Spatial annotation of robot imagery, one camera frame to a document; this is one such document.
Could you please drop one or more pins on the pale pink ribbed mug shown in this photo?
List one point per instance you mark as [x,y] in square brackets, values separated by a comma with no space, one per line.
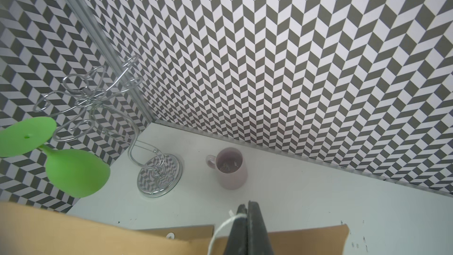
[230,168]

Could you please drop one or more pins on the brown kraft file bag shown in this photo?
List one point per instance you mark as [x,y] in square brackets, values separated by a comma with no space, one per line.
[31,231]

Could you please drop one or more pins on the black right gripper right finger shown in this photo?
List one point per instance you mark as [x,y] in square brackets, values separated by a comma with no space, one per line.
[258,242]

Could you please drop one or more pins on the green plastic wine glass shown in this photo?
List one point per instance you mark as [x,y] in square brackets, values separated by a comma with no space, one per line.
[76,172]

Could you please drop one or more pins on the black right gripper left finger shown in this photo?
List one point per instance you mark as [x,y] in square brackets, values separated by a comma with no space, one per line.
[237,243]

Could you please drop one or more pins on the chrome wire glass rack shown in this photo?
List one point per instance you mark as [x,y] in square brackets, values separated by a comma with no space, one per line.
[92,101]

